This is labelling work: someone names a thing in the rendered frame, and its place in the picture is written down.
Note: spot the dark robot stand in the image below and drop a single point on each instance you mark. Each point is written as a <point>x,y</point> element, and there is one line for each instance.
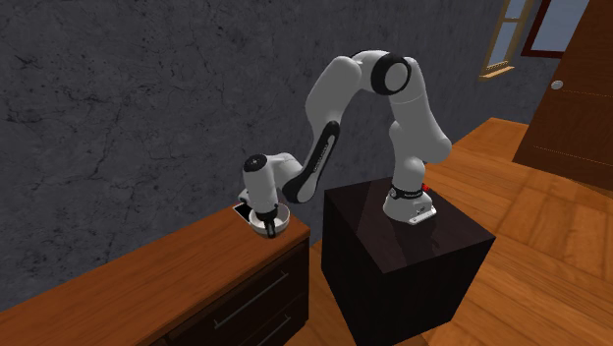
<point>407,282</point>

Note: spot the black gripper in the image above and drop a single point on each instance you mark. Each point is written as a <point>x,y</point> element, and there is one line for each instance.
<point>268,223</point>

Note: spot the brown wooden chest of drawers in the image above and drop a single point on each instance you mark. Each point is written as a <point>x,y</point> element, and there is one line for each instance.
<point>143,287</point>

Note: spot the dark red framed window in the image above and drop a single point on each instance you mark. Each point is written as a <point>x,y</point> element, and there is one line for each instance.
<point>555,26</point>

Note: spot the black flat phone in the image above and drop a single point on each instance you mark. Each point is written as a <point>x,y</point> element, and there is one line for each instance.
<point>242,212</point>

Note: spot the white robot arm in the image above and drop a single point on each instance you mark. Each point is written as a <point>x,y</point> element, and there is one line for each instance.
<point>407,120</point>

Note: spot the brown wooden door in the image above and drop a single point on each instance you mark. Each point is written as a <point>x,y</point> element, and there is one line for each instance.
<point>574,105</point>

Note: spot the tan framed window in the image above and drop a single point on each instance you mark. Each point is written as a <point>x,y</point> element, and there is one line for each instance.
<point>503,40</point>

